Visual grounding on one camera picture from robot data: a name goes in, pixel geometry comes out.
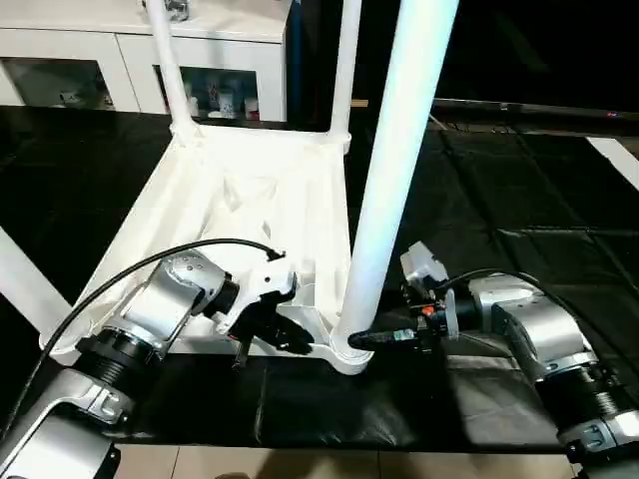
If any white plastic table top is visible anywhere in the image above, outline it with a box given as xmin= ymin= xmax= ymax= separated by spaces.
xmin=40 ymin=122 xmax=376 ymax=376

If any white plastic table leg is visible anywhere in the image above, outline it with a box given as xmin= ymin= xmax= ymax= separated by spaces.
xmin=332 ymin=0 xmax=460 ymax=358
xmin=143 ymin=0 xmax=201 ymax=143
xmin=327 ymin=0 xmax=363 ymax=151
xmin=0 ymin=228 xmax=73 ymax=342

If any black work mat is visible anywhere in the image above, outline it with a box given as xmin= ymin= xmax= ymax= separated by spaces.
xmin=0 ymin=100 xmax=639 ymax=462

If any white flat strip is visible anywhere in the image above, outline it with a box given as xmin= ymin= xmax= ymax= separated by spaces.
xmin=589 ymin=137 xmax=639 ymax=189

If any white glass-door cabinet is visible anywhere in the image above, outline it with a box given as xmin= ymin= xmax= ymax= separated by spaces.
xmin=0 ymin=0 xmax=293 ymax=123

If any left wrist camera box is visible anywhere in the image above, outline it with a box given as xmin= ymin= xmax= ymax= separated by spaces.
xmin=210 ymin=261 xmax=299 ymax=335

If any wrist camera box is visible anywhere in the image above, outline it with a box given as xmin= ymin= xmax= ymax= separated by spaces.
xmin=399 ymin=241 xmax=448 ymax=295
xmin=210 ymin=261 xmax=299 ymax=335

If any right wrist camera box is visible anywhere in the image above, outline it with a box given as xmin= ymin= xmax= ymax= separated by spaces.
xmin=399 ymin=241 xmax=448 ymax=295

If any dark long rail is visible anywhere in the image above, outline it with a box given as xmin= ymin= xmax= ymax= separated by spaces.
xmin=431 ymin=97 xmax=639 ymax=123

